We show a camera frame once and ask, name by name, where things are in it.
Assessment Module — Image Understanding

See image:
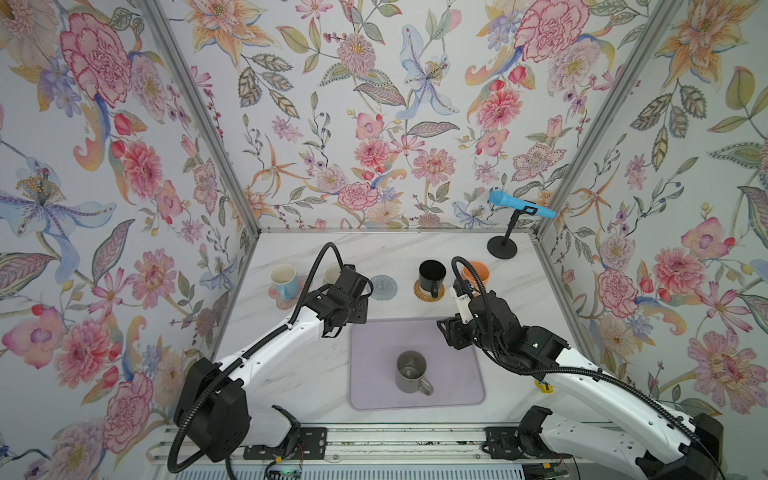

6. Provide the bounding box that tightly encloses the grey mug cream interior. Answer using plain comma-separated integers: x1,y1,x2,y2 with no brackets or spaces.
324,264,342,285

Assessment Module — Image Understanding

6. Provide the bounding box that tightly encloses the grey round patterned coaster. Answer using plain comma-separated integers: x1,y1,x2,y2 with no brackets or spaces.
371,275,398,301

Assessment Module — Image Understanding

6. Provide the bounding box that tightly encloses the orange mug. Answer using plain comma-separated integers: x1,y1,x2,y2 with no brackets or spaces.
462,261,490,290

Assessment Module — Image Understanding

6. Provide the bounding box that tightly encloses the light blue mug cream interior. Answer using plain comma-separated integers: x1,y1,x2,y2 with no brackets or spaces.
270,264,300,299

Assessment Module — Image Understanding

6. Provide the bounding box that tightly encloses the black mug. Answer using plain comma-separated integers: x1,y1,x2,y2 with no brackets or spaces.
418,260,447,296

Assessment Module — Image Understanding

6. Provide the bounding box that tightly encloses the dark grey mug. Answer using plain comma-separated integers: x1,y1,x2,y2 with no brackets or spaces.
395,350,434,396

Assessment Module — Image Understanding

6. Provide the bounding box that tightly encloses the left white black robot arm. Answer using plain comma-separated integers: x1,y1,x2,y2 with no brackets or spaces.
167,264,373,473

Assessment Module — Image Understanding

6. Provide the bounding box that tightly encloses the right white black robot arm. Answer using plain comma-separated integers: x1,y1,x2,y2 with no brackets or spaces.
437,285,725,479

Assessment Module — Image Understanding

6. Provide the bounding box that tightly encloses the lavender rectangular mat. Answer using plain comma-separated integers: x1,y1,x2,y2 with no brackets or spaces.
348,318,486,411

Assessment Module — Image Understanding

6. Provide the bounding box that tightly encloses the black microphone stand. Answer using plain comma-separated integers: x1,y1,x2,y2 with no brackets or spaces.
487,206,538,260

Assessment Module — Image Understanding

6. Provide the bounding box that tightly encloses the yellow round sticker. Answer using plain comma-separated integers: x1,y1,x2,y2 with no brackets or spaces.
535,380,554,394

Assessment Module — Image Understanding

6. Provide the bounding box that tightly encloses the blue microphone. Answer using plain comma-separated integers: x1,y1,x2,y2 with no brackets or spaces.
489,190,556,219

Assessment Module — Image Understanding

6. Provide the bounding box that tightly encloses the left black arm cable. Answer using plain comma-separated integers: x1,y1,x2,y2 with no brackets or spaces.
166,241,346,480

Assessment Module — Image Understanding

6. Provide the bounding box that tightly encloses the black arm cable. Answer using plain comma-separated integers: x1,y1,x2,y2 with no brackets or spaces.
451,256,727,480
166,241,346,480

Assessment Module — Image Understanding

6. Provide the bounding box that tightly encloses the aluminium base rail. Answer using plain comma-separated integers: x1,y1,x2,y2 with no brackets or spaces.
146,422,601,466

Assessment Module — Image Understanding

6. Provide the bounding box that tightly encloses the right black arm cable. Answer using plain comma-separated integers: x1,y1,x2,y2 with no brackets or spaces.
451,256,727,480

